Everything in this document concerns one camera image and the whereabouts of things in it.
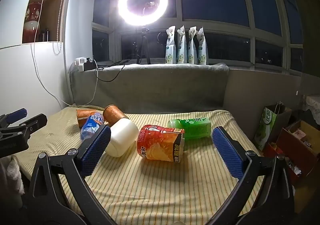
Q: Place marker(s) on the wooden wall shelf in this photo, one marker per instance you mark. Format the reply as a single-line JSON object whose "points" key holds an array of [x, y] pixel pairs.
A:
{"points": [[53, 10]]}

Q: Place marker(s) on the red orange snack canister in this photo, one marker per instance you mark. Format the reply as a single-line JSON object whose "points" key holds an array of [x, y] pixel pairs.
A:
{"points": [[157, 145]]}

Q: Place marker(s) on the blue label plastic bottle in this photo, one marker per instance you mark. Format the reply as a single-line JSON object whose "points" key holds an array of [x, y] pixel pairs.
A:
{"points": [[91, 125]]}

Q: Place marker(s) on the cardboard box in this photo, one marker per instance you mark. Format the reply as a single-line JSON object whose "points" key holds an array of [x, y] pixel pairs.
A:
{"points": [[306, 155]]}

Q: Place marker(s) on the white fuzzy cloth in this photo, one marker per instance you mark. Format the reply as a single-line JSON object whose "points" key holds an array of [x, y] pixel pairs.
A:
{"points": [[12, 172]]}

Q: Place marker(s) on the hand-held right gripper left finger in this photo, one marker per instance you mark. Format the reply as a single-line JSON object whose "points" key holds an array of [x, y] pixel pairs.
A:
{"points": [[96, 151]]}

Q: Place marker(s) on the yellow striped bed sheet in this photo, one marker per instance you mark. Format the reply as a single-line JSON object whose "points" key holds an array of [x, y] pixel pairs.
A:
{"points": [[155, 190]]}

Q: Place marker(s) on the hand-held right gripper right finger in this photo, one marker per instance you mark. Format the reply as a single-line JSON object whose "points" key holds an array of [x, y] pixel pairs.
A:
{"points": [[228, 156]]}

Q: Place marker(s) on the white power strip with plugs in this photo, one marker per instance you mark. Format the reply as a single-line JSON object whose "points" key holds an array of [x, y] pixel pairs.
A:
{"points": [[83, 65]]}

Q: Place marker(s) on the dark small bottles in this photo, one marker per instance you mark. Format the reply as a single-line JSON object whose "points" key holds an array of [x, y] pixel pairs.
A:
{"points": [[44, 35]]}

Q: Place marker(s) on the red white vase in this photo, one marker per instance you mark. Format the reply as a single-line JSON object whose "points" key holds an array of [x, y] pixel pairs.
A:
{"points": [[32, 22]]}

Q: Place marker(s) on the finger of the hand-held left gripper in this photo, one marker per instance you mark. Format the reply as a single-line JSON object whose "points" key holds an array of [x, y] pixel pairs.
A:
{"points": [[16, 115], [35, 123]]}

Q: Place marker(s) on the black tripod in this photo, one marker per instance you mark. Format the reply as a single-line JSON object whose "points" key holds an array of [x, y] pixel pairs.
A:
{"points": [[144, 40]]}

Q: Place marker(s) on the white cup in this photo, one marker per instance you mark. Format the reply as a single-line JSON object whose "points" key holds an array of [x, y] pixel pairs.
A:
{"points": [[122, 138]]}

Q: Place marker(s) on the green paper bag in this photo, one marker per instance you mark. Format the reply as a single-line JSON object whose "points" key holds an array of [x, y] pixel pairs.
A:
{"points": [[267, 127]]}

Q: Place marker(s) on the green tea bottle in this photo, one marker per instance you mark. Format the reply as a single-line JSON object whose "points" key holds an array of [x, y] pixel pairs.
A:
{"points": [[192, 128]]}

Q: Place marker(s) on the orange patterned paper cup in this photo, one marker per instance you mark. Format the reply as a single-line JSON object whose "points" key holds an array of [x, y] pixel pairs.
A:
{"points": [[82, 116], [113, 115]]}

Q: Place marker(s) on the white lace cloth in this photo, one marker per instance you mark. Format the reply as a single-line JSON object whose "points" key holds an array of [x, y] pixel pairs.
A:
{"points": [[312, 105]]}

